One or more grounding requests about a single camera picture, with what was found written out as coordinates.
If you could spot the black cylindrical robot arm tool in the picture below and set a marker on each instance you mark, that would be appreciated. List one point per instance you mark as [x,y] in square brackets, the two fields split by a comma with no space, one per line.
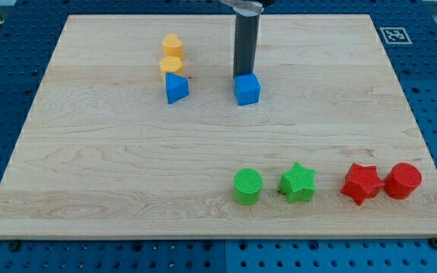
[246,27]

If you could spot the blue cube block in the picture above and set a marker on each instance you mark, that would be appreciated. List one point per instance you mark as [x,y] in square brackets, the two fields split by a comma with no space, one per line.
[246,89]

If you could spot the white fiducial marker tag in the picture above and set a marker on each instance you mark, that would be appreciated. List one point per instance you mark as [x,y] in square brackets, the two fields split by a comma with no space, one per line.
[395,36]

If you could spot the red star block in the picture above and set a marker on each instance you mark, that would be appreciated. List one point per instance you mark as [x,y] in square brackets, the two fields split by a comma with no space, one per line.
[361,183]

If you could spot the green cylinder block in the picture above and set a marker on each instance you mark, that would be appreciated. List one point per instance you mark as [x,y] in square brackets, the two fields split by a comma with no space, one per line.
[248,184]

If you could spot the wooden board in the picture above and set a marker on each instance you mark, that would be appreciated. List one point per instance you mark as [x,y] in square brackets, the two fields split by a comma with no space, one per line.
[103,156]

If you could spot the blue triangle block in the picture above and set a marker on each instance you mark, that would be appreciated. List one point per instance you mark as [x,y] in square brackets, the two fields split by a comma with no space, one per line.
[176,87]

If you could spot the green star block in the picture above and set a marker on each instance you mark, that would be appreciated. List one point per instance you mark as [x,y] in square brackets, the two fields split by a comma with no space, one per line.
[298,184]

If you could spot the yellow hexagon block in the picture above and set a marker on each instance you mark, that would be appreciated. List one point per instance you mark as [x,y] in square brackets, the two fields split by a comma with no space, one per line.
[171,64]

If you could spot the yellow heart block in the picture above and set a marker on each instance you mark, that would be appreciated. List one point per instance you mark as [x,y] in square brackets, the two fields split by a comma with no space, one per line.
[172,46]

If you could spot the red cylinder block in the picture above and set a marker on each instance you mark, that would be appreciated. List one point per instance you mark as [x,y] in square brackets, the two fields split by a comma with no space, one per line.
[402,180]

